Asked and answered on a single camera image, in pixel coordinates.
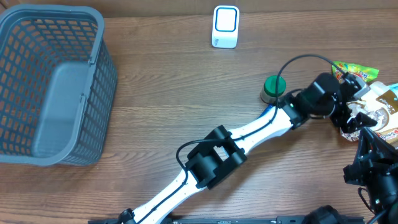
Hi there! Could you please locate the beige brown snack pouch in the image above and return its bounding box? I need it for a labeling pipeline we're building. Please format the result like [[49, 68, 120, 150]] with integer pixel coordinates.
[[348, 82, 397, 134]]

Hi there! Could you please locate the green colourful candy bag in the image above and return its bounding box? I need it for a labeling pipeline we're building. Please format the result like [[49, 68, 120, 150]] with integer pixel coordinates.
[[331, 61, 379, 83]]

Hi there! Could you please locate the green lid small jar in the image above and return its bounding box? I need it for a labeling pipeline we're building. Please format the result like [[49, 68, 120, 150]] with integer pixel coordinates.
[[260, 75, 286, 104]]

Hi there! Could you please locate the orange cracker pack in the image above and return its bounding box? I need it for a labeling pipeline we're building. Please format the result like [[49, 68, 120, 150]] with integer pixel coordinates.
[[377, 128, 398, 146]]

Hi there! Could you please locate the light blue snack packet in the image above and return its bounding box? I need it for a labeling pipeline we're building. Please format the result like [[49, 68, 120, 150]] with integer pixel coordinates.
[[388, 83, 398, 97]]

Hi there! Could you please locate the blue Oreo cookie pack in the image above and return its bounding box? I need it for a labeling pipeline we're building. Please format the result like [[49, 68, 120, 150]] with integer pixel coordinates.
[[259, 105, 274, 118]]

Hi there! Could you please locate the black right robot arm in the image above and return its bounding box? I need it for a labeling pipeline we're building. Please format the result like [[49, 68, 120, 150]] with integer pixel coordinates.
[[343, 128, 397, 224]]

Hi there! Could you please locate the white barcode scanner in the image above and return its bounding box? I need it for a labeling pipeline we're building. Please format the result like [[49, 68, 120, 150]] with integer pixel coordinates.
[[211, 5, 240, 49]]

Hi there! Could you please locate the grey plastic shopping basket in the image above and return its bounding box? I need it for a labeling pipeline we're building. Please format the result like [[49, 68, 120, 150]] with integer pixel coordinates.
[[1, 4, 118, 166]]

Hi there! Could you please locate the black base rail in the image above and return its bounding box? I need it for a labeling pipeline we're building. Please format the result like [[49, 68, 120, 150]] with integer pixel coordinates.
[[87, 216, 365, 224]]

